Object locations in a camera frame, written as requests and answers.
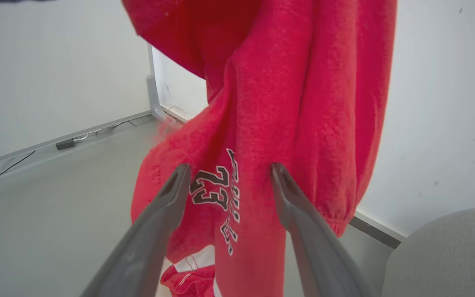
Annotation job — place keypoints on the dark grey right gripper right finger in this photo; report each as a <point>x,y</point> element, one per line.
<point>320,251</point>

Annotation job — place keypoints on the grey partition stand frame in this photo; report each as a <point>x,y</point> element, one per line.
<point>153,90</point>

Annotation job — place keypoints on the black power adapter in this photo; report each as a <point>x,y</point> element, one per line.
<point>65,144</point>

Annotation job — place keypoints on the red fleece garment number print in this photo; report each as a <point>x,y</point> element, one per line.
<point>270,90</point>

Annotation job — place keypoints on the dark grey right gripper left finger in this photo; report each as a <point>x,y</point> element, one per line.
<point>146,243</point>

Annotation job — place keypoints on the grey fabric sofa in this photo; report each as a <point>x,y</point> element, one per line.
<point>447,260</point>

